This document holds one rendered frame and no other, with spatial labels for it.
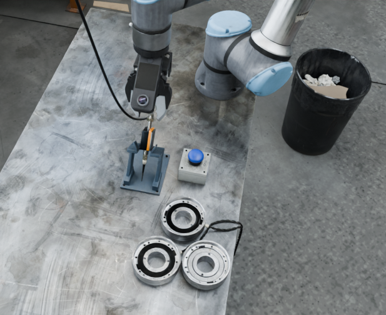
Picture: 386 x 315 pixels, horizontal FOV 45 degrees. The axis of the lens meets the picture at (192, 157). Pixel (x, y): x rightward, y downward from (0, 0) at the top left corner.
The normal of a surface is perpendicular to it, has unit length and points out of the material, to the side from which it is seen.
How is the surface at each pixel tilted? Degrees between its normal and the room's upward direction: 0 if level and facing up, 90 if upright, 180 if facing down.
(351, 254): 0
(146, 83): 32
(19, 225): 0
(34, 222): 0
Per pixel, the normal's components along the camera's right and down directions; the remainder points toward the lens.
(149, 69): -0.01, -0.11
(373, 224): 0.07, -0.61
